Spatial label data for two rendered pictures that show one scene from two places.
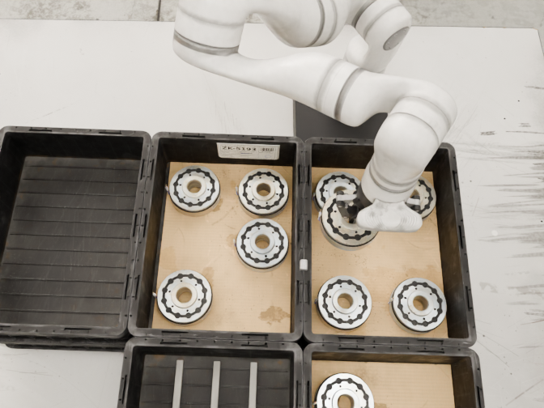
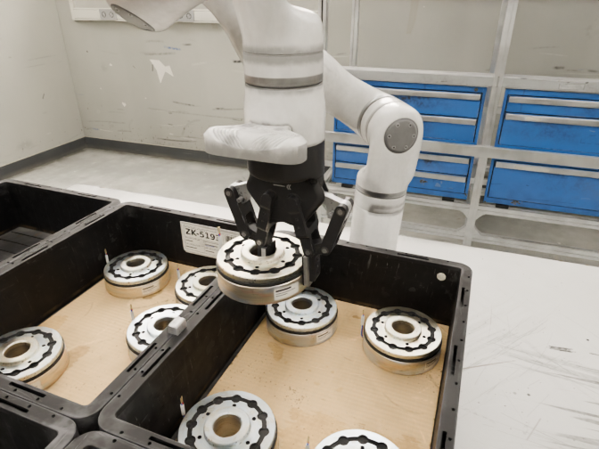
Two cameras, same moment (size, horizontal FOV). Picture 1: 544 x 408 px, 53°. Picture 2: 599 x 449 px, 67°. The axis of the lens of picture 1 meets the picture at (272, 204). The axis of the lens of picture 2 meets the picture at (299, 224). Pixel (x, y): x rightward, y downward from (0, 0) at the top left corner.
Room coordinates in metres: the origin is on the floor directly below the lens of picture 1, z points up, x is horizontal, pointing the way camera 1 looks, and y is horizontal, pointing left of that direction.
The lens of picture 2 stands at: (-0.03, -0.35, 1.26)
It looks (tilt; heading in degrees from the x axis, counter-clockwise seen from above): 27 degrees down; 24
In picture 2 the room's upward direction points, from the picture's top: straight up
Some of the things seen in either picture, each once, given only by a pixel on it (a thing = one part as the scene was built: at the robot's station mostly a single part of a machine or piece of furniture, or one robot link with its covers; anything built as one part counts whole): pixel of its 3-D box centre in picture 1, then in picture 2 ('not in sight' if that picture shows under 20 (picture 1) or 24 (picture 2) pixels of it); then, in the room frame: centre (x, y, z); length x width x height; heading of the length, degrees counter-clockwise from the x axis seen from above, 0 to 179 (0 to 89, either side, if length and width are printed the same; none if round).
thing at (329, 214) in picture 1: (351, 217); (263, 255); (0.35, -0.14, 1.01); 0.10 x 0.10 x 0.01
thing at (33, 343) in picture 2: (184, 295); (17, 351); (0.23, 0.15, 0.86); 0.05 x 0.05 x 0.01
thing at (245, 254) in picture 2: (351, 215); (262, 251); (0.35, -0.14, 1.01); 0.05 x 0.05 x 0.01
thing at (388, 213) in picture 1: (391, 188); (275, 109); (0.33, -0.17, 1.17); 0.11 x 0.09 x 0.06; 1
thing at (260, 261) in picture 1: (262, 242); (166, 328); (0.35, 0.01, 0.86); 0.10 x 0.10 x 0.01
